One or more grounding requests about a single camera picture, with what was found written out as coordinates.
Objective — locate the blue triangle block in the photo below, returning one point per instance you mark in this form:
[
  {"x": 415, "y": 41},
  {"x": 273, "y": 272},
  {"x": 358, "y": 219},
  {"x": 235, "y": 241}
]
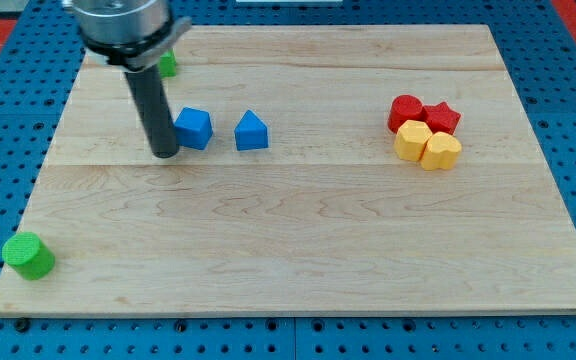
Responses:
[{"x": 251, "y": 133}]

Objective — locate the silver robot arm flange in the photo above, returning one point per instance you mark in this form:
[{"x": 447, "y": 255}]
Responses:
[{"x": 131, "y": 34}]

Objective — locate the green block behind arm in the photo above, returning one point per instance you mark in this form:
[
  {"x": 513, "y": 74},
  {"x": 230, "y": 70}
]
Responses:
[{"x": 167, "y": 64}]

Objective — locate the wooden board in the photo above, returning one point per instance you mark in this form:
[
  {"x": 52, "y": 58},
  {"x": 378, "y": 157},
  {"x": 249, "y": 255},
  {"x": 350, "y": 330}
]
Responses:
[{"x": 327, "y": 221}]

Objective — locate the blue cube block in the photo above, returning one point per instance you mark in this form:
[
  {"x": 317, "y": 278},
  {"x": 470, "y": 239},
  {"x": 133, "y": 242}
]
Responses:
[{"x": 193, "y": 128}]

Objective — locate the yellow hexagon block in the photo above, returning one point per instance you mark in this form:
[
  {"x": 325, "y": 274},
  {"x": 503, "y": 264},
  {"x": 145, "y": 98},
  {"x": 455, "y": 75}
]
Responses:
[{"x": 410, "y": 140}]

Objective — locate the red cylinder block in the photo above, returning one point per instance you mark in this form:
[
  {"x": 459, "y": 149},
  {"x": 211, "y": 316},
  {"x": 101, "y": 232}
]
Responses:
[{"x": 403, "y": 108}]

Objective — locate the yellow heart block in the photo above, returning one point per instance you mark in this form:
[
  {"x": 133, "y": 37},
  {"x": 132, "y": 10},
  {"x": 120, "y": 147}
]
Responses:
[{"x": 441, "y": 152}]

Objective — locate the red star block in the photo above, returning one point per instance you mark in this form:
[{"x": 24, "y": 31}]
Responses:
[{"x": 441, "y": 118}]

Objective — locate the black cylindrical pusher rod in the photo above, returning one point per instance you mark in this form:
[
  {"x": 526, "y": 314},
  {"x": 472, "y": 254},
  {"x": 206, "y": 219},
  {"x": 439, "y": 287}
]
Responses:
[{"x": 149, "y": 97}]

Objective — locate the green cylinder block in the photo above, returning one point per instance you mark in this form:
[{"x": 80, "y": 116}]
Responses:
[{"x": 28, "y": 256}]

